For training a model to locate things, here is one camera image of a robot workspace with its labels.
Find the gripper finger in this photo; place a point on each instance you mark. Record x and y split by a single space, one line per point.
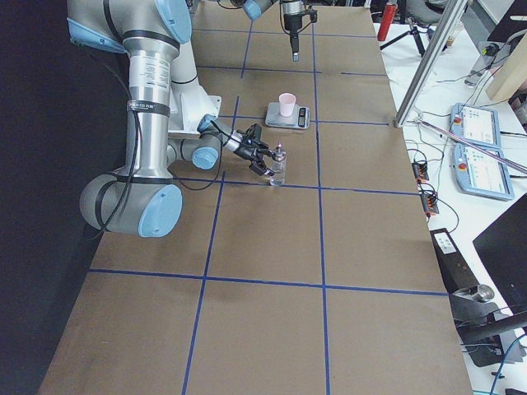
260 168
293 46
296 47
277 155

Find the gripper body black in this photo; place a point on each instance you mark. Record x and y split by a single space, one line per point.
291 23
246 151

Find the clear glass sauce bottle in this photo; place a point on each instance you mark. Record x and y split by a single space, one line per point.
279 167

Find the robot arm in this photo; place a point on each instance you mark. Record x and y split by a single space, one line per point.
141 197
254 9

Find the silver digital kitchen scale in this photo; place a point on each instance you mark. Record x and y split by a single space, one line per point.
299 118

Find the red cylinder bottle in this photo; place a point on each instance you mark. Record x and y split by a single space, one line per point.
387 19

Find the black tripod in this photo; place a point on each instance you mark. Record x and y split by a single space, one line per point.
415 30

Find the brown paper table cover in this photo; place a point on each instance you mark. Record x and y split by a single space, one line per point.
326 285

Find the orange connector block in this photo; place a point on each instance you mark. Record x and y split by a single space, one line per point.
420 171
429 200

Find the upper teach pendant tablet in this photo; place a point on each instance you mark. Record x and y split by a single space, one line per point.
476 124

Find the teach pendant tablet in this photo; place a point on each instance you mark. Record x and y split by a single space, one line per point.
481 175
476 124

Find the lower teach pendant tablet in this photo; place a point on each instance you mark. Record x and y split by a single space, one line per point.
481 175

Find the wooden board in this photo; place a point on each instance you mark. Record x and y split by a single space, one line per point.
512 75

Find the black box with label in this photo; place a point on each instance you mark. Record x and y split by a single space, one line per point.
455 271

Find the black monitor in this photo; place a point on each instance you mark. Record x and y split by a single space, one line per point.
502 250

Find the black clamp stand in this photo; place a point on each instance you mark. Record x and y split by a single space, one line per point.
486 332

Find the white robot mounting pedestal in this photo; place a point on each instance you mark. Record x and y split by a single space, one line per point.
189 102

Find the aluminium frame post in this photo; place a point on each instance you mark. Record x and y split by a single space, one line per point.
451 15

